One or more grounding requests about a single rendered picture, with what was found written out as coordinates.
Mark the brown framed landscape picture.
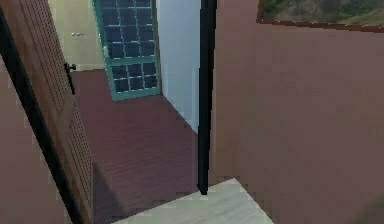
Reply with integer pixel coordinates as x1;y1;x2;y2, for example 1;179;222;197
256;0;384;34

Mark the green glass-paned room door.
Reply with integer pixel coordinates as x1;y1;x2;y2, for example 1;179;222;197
92;0;163;102

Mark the brown wooden room door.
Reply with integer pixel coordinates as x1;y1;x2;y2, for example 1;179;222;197
7;0;94;224

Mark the black door handle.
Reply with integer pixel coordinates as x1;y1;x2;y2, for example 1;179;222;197
63;62;77;96

